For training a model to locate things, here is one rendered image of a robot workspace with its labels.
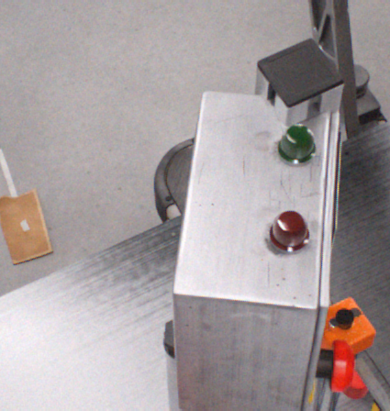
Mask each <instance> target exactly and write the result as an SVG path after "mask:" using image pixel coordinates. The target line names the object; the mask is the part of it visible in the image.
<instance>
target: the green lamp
mask: <svg viewBox="0 0 390 411"><path fill-rule="evenodd" d="M315 152H316V146H315V136H314V134H313V132H312V131H311V130H310V129H309V128H307V127H305V126H303V125H293V126H291V127H290V128H287V129H286V130H285V131H284V133H283V135H282V138H281V139H280V141H279V143H278V146H277V156H278V157H279V159H280V161H281V162H282V163H283V164H286V165H288V166H291V167H294V168H299V167H303V166H306V165H308V164H309V163H310V162H312V161H313V159H314V157H315Z"/></svg>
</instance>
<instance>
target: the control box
mask: <svg viewBox="0 0 390 411"><path fill-rule="evenodd" d="M274 105H275V96H272V99H270V100H267V101H266V100H265V99H264V98H263V97H262V95H257V94H231V93H220V92H211V91H206V92H203V95H202V97H201V100H200V106H199V111H198V117H197V122H196V128H195V144H194V149H193V155H192V159H191V166H190V172H189V176H188V182H187V193H186V198H185V204H184V213H183V220H182V225H181V230H180V241H179V247H178V251H177V258H176V263H175V268H174V275H173V285H172V290H171V292H172V306H173V333H174V347H175V375H176V390H177V404H178V406H179V408H181V409H183V410H187V411H308V409H309V407H311V403H312V402H313V392H314V386H315V379H316V373H317V365H318V357H319V353H320V349H321V345H322V337H323V333H324V329H325V325H326V321H327V313H328V309H329V307H330V306H331V299H330V298H329V288H330V278H329V273H330V258H331V242H332V229H333V214H334V183H335V170H336V158H337V151H338V139H339V131H340V127H341V123H340V113H339V112H333V113H332V112H331V111H330V110H326V111H323V112H320V111H319V110H318V103H313V104H311V105H309V106H308V110H307V118H306V119H304V120H302V121H300V122H297V123H296V124H295V125H303V126H305V127H307V128H309V129H310V130H311V131H312V132H313V134H314V136H315V146H316V152H315V157H314V159H313V161H312V162H310V163H309V164H308V165H306V166H303V167H299V168H294V167H291V166H288V165H286V164H283V163H282V162H281V161H280V159H279V157H278V156H277V146H278V143H279V141H280V139H281V138H282V135H283V133H284V131H285V130H286V129H287V127H285V126H284V124H283V123H282V121H280V120H279V118H278V116H277V115H276V114H275V112H274ZM331 113H332V114H331ZM290 127H291V126H290ZM290 127H288V128H290ZM285 211H295V212H297V213H300V214H301V215H302V216H303V217H304V218H305V219H306V222H307V224H308V230H309V234H310V237H309V242H308V245H307V247H306V248H305V249H304V251H302V252H301V253H299V254H296V255H286V254H281V253H279V252H277V251H276V250H275V249H274V248H273V246H272V245H271V244H270V241H269V231H270V228H271V226H272V225H273V221H274V219H275V217H276V216H277V215H278V214H280V213H283V212H285Z"/></svg>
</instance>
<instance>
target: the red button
mask: <svg viewBox="0 0 390 411"><path fill-rule="evenodd" d="M354 368H355V360H354V358H353V351H352V348H351V347H350V345H349V343H348V341H346V340H343V339H334V340H333V343H332V349H331V350H330V349H324V348H321V349H320V353H319V357H318V365H317V373H316V378H323V379H328V380H329V389H330V390H331V391H333V392H340V393H342V392H344V391H345V390H346V389H347V388H348V387H350V385H351V381H352V378H353V375H354Z"/></svg>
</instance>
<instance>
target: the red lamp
mask: <svg viewBox="0 0 390 411"><path fill-rule="evenodd" d="M309 237H310V234H309V230H308V224H307V222H306V219H305V218H304V217H303V216H302V215H301V214H300V213H297V212H295V211H285V212H283V213H280V214H278V215H277V216H276V217H275V219H274V221H273V225H272V226H271V228H270V231H269V241H270V244H271V245H272V246H273V248H274V249H275V250H276V251H277V252H279V253H281V254H286V255H296V254H299V253H301V252H302V251H304V249H305V248H306V247H307V245H308V242H309Z"/></svg>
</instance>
